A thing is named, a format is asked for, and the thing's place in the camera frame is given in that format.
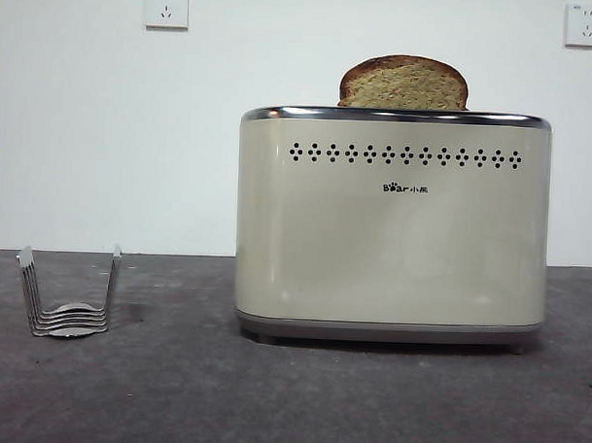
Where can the brown-crusted bread slice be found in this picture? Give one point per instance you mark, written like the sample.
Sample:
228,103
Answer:
403,86

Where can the cream two-slot toaster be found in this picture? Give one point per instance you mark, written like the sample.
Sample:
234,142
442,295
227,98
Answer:
392,244

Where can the white wall socket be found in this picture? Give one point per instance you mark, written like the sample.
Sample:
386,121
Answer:
167,8
585,26

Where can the metal bread rack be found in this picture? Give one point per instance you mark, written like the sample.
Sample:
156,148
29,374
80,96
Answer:
71,320

